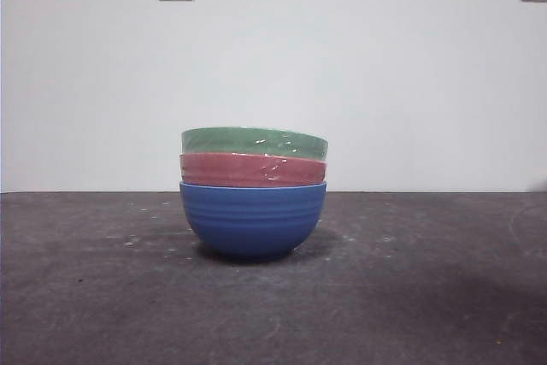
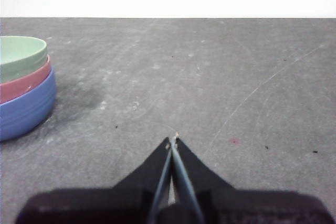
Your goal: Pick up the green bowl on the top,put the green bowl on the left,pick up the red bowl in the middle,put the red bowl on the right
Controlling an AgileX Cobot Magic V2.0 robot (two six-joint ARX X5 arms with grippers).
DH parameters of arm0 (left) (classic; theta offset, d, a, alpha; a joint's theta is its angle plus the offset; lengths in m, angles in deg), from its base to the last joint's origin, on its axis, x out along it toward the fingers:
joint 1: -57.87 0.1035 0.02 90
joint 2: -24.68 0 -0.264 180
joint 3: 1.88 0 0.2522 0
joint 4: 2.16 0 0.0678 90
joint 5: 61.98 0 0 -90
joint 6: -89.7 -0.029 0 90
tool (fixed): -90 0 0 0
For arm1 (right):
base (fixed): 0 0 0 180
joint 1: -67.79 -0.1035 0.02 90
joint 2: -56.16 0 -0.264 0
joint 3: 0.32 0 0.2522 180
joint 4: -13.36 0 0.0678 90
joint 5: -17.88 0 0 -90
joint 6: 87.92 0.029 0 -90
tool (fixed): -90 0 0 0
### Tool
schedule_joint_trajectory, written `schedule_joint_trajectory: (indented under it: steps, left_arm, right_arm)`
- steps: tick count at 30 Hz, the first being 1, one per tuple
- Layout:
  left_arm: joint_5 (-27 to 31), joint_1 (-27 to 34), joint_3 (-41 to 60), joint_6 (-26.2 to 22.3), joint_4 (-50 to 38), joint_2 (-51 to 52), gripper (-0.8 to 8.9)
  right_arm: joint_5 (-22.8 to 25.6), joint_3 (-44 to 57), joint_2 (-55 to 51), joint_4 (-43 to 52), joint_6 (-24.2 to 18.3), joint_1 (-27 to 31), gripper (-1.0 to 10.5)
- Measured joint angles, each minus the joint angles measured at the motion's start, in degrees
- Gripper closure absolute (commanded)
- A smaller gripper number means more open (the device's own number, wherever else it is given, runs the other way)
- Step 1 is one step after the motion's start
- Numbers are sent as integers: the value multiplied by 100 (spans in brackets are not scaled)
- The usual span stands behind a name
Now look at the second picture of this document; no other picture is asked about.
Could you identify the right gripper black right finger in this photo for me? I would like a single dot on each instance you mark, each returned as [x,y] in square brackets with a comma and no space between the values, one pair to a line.
[194,174]

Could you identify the blue ribbed bowl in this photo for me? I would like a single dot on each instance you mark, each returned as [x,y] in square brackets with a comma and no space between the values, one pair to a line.
[23,116]

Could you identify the red ribbed bowl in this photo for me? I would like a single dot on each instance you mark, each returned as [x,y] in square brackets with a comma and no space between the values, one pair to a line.
[29,83]

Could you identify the green ribbed bowl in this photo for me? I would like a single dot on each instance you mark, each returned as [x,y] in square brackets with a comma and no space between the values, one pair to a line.
[18,53]

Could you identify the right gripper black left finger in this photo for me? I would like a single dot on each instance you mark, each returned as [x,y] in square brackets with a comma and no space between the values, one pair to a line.
[149,174]

